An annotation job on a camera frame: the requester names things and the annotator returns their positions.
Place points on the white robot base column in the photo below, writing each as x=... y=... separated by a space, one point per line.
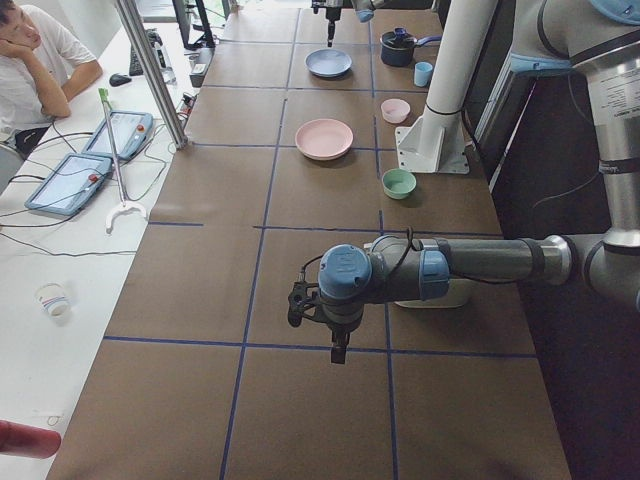
x=435 y=144

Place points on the pink plate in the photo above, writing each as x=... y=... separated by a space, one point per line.
x=324 y=139

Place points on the pink bowl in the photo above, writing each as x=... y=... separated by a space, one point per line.
x=395 y=110

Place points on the blue teach pendant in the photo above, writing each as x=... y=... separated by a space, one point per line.
x=130 y=130
x=70 y=185

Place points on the dark blue pot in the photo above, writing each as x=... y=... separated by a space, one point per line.
x=398 y=46

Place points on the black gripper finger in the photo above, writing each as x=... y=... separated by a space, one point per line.
x=338 y=352
x=330 y=33

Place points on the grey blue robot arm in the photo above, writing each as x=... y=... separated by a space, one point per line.
x=364 y=10
x=600 y=40

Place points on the aluminium frame post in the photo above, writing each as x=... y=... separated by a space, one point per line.
x=136 y=33

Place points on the far blue teach pendant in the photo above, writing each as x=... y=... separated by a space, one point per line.
x=130 y=130

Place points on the black monitor stand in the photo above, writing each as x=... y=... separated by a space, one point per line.
x=194 y=26

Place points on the green bowl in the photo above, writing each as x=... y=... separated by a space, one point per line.
x=398 y=184

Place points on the red cylinder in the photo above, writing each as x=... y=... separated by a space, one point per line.
x=28 y=441

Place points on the near blue teach pendant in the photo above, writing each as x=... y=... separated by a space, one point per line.
x=70 y=185

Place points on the blue plate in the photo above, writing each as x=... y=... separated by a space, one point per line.
x=328 y=63

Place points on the seated person white shirt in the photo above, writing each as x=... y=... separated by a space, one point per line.
x=43 y=68

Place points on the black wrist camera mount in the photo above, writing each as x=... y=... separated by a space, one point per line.
x=302 y=302

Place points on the cream rectangular container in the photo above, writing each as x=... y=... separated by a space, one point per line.
x=458 y=295

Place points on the black keyboard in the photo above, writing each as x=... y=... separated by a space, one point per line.
x=135 y=66

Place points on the white grabber stick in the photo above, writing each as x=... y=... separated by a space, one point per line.
x=125 y=205

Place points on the black computer mouse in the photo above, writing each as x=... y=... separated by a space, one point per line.
x=117 y=80

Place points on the light blue cup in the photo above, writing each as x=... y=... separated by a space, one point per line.
x=422 y=73

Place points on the paper cup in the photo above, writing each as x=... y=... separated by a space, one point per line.
x=54 y=302

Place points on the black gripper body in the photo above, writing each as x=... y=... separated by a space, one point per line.
x=340 y=328
x=328 y=11

